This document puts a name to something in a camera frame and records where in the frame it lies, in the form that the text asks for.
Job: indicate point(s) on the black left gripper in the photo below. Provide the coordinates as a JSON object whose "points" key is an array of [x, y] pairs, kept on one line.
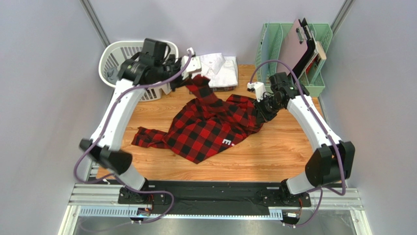
{"points": [[179, 83]]}

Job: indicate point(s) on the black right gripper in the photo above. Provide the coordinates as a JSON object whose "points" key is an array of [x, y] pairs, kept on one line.
{"points": [[261, 108]]}

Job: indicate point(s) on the red black plaid shirt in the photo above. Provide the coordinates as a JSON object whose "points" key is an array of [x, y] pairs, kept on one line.
{"points": [[205, 126]]}

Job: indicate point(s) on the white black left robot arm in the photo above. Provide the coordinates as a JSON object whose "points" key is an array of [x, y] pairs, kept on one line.
{"points": [[135, 70]]}

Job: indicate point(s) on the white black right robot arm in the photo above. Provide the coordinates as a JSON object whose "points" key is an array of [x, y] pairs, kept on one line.
{"points": [[332, 158]]}

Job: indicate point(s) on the red book in organizer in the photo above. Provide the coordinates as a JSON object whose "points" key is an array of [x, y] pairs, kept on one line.
{"points": [[312, 68]]}

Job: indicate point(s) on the white laundry basket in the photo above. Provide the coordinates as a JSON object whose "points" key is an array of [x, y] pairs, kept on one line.
{"points": [[115, 54]]}

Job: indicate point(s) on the grey shirt in basket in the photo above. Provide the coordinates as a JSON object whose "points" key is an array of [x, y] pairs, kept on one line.
{"points": [[112, 75]]}

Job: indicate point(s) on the pink clipboard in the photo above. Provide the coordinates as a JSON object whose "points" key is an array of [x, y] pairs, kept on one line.
{"points": [[290, 51]]}

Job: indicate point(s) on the black clipboard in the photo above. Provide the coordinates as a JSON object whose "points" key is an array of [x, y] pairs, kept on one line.
{"points": [[308, 43]]}

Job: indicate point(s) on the green file organizer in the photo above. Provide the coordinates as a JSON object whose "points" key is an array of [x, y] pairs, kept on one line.
{"points": [[268, 49]]}

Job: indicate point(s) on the folded tartan shirt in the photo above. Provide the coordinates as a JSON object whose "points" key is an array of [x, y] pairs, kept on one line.
{"points": [[223, 89]]}

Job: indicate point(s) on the folded white shirt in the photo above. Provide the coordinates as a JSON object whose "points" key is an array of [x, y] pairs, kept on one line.
{"points": [[221, 70]]}

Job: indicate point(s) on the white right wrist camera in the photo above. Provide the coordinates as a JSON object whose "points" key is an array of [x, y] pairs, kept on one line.
{"points": [[258, 88]]}

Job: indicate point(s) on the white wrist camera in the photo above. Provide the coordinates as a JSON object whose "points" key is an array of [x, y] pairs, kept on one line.
{"points": [[190, 64], [258, 88]]}

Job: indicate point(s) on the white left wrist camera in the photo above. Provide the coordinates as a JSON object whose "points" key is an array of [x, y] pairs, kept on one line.
{"points": [[190, 64]]}

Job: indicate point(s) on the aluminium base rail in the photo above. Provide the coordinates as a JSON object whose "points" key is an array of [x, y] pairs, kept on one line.
{"points": [[90, 211]]}

